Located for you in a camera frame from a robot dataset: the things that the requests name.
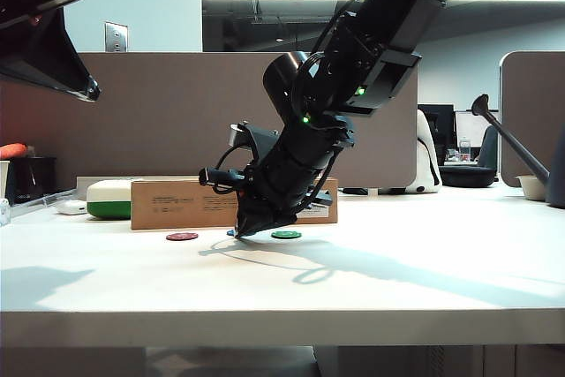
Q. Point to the metal wall outlet plate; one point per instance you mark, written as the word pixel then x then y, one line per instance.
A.
pixel 116 36

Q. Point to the green poker chip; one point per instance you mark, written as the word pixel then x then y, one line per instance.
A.
pixel 287 234

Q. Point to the gray watering can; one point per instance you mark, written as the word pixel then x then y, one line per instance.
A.
pixel 557 174

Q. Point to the small white earbud case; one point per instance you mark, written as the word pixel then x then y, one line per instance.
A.
pixel 72 207

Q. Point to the brown cardboard box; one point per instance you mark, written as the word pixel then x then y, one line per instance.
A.
pixel 176 209

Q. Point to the black seat cushion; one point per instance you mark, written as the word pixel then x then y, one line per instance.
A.
pixel 468 176

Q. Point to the black computer monitor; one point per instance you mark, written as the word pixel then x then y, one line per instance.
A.
pixel 441 120

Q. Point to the black mesh container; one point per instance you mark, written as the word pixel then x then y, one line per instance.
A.
pixel 35 177

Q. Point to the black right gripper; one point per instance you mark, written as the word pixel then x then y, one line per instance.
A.
pixel 300 160

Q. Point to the dark office chair back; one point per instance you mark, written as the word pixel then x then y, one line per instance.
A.
pixel 489 148

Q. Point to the narrow brown desk divider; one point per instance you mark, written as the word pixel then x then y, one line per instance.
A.
pixel 529 107

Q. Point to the wide brown desk divider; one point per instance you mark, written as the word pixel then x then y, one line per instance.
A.
pixel 176 121

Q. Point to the white and green oval case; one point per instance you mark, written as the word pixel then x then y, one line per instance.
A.
pixel 108 199

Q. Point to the clear acrylic tray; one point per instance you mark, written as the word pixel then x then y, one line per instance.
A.
pixel 39 202

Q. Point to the red poker chip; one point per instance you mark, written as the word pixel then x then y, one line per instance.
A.
pixel 182 236

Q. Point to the white paper bowl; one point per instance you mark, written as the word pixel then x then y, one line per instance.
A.
pixel 532 188

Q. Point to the white paper cup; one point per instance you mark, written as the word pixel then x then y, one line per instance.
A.
pixel 4 177

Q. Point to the flat black object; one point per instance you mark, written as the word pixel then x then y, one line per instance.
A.
pixel 355 191

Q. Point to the white and black plush figure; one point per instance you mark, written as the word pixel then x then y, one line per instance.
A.
pixel 427 165

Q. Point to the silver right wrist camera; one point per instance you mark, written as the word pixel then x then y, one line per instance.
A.
pixel 238 135

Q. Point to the orange rounded object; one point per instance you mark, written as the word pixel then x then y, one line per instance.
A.
pixel 12 150

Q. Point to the bright white monitor screen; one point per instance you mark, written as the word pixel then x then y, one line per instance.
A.
pixel 469 129

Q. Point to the clear plastic bottle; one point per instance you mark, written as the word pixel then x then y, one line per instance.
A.
pixel 464 148

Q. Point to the clear patterned water bottle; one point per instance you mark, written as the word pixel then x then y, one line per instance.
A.
pixel 4 213

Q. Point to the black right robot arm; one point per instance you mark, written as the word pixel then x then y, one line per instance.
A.
pixel 397 2

